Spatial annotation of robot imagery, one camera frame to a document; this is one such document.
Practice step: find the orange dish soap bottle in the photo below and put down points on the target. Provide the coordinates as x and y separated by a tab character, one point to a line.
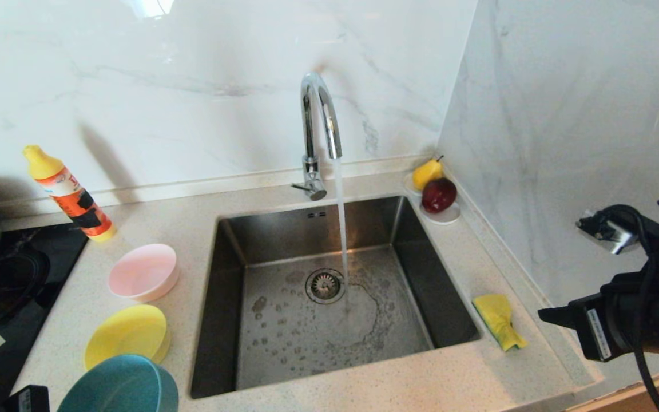
75	199

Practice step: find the small white dish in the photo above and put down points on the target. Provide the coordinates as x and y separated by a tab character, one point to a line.
444	217

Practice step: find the yellow pear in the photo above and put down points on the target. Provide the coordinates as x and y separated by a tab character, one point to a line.
425	173

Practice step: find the blue plastic bowl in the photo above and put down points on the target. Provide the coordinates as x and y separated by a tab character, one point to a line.
118	386

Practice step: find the stainless steel sink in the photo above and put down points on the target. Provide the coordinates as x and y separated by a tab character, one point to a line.
284	355

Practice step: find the brown wooden panel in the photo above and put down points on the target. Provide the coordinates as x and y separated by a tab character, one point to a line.
621	403

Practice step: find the pink plastic bowl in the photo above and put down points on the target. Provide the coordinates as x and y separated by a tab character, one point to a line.
142	273

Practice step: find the chrome gooseneck faucet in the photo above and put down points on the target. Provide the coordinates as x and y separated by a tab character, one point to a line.
309	131

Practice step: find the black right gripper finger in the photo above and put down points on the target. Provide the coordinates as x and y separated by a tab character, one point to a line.
561	316

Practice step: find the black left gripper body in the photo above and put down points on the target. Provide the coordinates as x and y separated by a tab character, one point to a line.
32	399

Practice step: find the yellow green sponge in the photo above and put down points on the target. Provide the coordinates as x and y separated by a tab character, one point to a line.
495	312

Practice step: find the dark red apple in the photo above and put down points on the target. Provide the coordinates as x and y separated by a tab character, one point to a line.
438	195

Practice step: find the round metal drain strainer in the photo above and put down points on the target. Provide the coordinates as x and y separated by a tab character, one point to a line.
325	286

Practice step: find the black induction cooktop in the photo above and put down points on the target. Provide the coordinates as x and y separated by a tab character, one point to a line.
15	274

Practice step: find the yellow plastic bowl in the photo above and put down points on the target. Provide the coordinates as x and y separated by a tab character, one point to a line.
126	335

